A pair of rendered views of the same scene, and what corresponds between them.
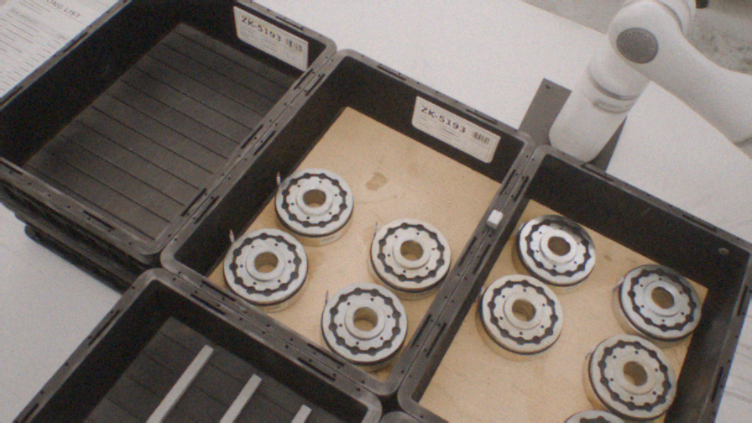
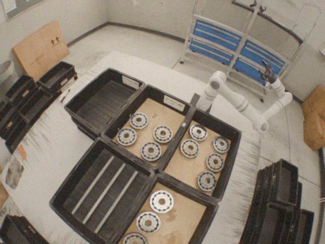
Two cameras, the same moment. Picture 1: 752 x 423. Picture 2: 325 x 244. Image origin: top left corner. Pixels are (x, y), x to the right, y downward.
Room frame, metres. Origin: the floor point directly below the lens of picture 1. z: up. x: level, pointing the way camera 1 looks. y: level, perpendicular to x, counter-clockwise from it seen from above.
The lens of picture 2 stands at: (0.05, -0.02, 1.51)
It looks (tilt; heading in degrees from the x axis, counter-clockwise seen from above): 57 degrees down; 358
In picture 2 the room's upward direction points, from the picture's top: 11 degrees clockwise
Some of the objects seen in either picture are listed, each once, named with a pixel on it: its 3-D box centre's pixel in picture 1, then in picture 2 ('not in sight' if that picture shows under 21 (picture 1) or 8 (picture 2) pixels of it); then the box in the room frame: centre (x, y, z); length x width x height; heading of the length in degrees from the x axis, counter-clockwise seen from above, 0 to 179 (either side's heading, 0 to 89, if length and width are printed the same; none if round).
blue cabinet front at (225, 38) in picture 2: not in sight; (214, 42); (2.26, -0.64, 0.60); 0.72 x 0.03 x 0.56; 72
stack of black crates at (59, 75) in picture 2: not in sight; (62, 86); (1.06, 1.23, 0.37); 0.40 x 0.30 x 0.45; 162
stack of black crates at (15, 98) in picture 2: not in sight; (26, 98); (0.80, 1.74, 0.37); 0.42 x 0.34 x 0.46; 162
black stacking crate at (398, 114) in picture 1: (359, 221); (150, 125); (0.44, 0.02, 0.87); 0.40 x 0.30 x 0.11; 158
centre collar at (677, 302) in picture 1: (662, 299); (222, 144); (0.41, -0.37, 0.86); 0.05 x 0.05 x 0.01
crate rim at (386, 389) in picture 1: (362, 201); (150, 120); (0.44, 0.02, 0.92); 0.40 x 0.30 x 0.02; 158
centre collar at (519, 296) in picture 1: (523, 310); (190, 147); (0.36, -0.19, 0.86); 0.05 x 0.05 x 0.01
